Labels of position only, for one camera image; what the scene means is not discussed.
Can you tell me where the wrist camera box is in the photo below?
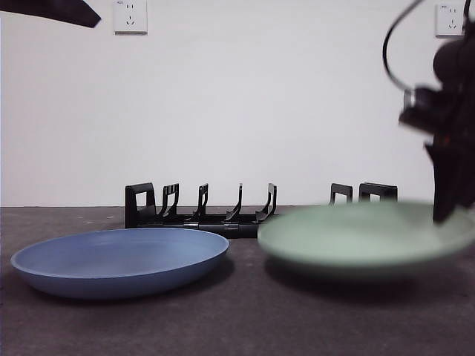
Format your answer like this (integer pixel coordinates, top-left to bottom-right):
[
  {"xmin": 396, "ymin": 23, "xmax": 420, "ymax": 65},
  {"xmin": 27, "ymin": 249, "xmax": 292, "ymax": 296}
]
[{"xmin": 399, "ymin": 85, "xmax": 446, "ymax": 135}]

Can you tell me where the white wall socket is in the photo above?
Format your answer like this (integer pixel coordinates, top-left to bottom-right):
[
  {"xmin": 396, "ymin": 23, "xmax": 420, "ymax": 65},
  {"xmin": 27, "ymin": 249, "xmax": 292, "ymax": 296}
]
[
  {"xmin": 434, "ymin": 3, "xmax": 468, "ymax": 39},
  {"xmin": 113, "ymin": 0, "xmax": 148, "ymax": 36}
]

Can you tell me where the blue round plate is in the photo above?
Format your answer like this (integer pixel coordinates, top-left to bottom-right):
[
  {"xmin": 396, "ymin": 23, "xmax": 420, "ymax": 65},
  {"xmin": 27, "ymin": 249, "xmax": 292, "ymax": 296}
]
[{"xmin": 10, "ymin": 227, "xmax": 231, "ymax": 300}]

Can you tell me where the black plastic plate rack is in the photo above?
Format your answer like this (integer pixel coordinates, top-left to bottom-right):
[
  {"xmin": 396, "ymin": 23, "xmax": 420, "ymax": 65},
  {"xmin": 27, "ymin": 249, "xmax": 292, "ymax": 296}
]
[{"xmin": 125, "ymin": 182, "xmax": 399, "ymax": 240}]

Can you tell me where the pale green round plate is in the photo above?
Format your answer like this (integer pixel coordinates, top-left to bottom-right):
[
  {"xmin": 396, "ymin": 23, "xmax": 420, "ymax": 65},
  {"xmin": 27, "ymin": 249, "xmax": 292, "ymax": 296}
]
[{"xmin": 257, "ymin": 200, "xmax": 475, "ymax": 274}]

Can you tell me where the black thin cable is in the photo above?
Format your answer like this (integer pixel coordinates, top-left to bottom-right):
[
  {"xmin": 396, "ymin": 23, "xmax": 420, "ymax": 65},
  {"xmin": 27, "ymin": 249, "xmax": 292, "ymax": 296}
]
[{"xmin": 381, "ymin": 0, "xmax": 422, "ymax": 92}]

